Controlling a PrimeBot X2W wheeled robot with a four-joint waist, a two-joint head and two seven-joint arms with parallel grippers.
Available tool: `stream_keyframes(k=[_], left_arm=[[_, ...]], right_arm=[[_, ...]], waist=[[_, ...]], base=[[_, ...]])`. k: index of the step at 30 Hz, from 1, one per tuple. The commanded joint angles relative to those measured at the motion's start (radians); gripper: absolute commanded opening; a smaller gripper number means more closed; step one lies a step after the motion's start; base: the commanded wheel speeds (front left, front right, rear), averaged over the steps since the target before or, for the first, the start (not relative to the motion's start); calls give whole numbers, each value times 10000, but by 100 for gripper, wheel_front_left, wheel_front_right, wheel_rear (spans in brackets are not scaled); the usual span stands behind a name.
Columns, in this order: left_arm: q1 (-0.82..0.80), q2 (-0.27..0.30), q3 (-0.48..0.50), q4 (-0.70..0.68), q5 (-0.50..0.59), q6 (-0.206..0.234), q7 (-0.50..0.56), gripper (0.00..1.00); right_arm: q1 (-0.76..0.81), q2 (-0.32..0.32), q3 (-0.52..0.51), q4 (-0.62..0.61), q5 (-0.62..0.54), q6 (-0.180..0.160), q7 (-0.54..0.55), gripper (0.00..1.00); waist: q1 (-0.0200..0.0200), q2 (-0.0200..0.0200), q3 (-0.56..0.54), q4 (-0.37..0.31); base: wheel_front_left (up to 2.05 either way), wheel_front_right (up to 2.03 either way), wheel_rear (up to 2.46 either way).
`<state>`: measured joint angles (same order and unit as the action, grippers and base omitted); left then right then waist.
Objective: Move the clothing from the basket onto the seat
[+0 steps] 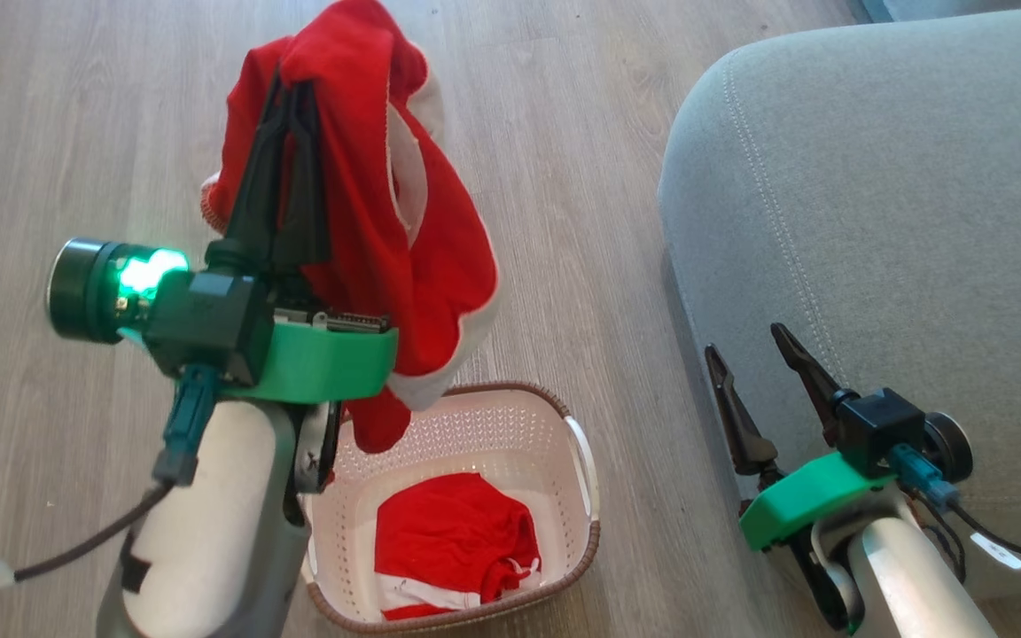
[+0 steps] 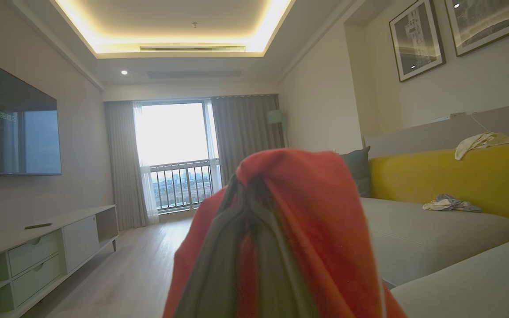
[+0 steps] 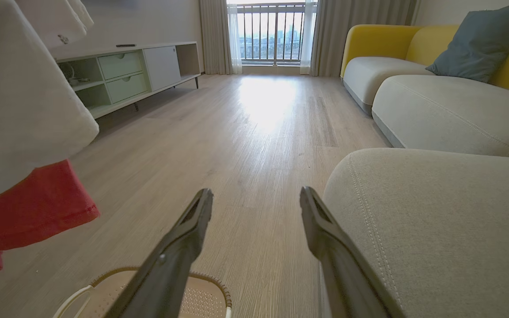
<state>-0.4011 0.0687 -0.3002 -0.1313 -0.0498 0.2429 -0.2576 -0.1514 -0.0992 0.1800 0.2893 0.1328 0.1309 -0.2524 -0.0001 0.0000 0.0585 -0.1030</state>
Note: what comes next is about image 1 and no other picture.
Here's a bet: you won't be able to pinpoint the right cable white tag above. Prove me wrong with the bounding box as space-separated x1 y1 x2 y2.
971 532 1021 572

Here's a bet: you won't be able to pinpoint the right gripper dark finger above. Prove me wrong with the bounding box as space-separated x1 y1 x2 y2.
770 323 859 446
705 344 783 490

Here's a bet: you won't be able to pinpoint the right black cylinder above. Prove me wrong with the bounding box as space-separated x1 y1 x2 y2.
923 410 975 485

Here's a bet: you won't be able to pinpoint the red garment with white lining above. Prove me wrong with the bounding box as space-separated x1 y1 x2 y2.
200 0 501 455

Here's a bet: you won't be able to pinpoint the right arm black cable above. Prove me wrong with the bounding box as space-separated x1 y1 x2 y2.
888 443 1021 638

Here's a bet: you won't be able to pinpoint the red shorts with white stripes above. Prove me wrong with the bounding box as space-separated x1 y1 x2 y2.
375 472 542 621

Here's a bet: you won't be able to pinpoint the white perforated laundry basket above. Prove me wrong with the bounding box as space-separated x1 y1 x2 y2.
298 381 602 634

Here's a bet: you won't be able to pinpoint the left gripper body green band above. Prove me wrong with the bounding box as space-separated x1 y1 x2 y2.
206 239 400 405

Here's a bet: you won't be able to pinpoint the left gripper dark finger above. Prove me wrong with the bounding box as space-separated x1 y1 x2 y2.
223 73 292 258
273 80 334 268

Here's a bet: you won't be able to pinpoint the left black cylinder green light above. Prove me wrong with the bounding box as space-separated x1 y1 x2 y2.
47 237 192 345

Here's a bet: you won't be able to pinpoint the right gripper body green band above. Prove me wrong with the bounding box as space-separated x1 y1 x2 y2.
737 450 900 553

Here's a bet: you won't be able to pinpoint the grey fabric sofa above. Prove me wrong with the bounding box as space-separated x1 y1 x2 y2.
658 4 1021 612

